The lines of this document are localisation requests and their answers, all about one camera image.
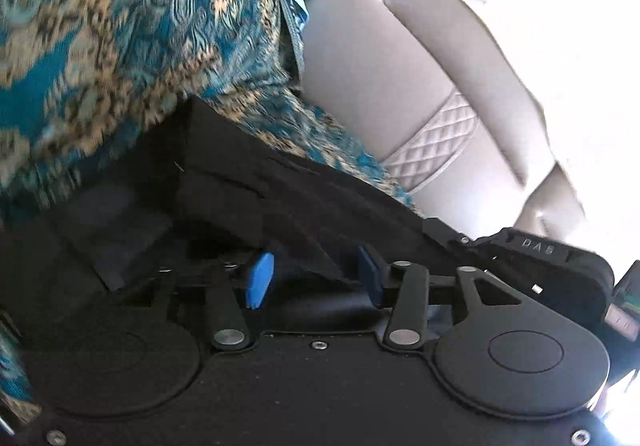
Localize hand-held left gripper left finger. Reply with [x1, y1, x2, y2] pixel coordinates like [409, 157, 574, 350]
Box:
[149, 252, 276, 352]

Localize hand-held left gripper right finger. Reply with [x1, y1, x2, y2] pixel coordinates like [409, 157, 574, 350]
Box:
[358, 246, 527, 347]

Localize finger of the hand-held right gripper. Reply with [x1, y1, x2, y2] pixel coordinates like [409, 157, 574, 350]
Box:
[422, 217, 481, 254]

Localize black pants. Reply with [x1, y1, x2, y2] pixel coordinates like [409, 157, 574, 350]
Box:
[0, 96, 466, 327]

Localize beige padded headboard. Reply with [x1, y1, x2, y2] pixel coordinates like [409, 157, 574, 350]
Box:
[295, 0, 588, 239]

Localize teal gold patterned blanket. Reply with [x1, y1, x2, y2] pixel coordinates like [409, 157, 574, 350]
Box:
[0, 0, 426, 422]

